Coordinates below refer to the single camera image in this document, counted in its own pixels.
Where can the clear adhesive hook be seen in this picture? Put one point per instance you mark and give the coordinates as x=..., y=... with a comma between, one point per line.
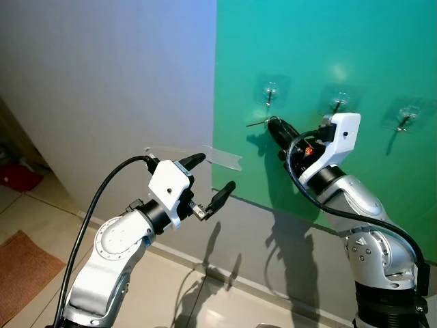
x=271, y=89
x=339, y=101
x=407, y=115

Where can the brown floor mat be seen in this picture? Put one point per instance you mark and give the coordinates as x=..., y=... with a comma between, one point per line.
x=24, y=273

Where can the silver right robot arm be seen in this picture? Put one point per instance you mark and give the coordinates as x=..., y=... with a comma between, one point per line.
x=369, y=225

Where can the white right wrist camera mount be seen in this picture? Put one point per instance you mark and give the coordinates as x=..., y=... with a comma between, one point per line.
x=340, y=140

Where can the large teal green sheet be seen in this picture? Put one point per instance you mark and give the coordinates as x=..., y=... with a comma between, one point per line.
x=382, y=41

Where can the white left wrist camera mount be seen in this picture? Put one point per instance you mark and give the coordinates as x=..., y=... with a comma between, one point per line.
x=167, y=188

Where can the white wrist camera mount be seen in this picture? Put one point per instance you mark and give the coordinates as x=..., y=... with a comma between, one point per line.
x=340, y=140
x=167, y=188

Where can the clear tape strip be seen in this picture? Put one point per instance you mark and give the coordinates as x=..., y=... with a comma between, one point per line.
x=222, y=157

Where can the red cloth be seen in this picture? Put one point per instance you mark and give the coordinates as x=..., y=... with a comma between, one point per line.
x=19, y=178

